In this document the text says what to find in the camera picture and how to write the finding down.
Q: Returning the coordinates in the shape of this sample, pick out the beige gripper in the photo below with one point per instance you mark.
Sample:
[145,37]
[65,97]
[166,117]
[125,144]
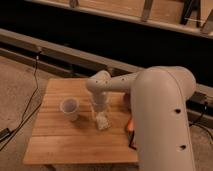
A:
[99,103]

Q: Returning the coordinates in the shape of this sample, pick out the white sponge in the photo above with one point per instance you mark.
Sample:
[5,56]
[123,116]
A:
[102,122]

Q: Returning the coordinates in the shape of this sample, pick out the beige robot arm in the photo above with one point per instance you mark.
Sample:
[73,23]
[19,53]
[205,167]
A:
[158,98]

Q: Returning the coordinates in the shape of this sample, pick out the white ceramic cup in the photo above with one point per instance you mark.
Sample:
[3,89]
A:
[69,107]

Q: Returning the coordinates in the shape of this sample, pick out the dark red bowl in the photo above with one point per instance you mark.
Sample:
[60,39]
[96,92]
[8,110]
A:
[126,99]

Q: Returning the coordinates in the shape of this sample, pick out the orange marker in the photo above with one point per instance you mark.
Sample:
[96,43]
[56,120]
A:
[130,125]

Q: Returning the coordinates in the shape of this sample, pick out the black rectangular box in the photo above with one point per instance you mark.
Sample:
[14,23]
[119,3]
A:
[131,141]

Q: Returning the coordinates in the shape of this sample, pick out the wooden table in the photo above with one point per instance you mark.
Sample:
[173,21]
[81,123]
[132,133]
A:
[56,140]

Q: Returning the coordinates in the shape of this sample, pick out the black device on floor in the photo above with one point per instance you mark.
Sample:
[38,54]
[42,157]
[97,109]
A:
[5,133]

